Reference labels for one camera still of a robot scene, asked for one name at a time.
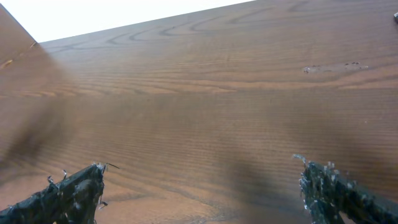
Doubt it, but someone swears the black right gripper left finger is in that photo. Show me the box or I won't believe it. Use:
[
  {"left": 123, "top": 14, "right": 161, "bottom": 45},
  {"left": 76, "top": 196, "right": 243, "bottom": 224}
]
[{"left": 1, "top": 163, "right": 111, "bottom": 224}]

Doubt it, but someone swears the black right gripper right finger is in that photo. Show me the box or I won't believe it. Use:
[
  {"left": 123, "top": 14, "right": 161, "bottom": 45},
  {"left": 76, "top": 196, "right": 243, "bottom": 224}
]
[{"left": 293, "top": 154, "right": 397, "bottom": 224}]

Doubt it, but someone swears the brown cardboard side panel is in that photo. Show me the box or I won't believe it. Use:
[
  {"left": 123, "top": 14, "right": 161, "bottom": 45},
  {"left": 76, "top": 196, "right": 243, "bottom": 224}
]
[{"left": 0, "top": 4, "right": 37, "bottom": 69}]

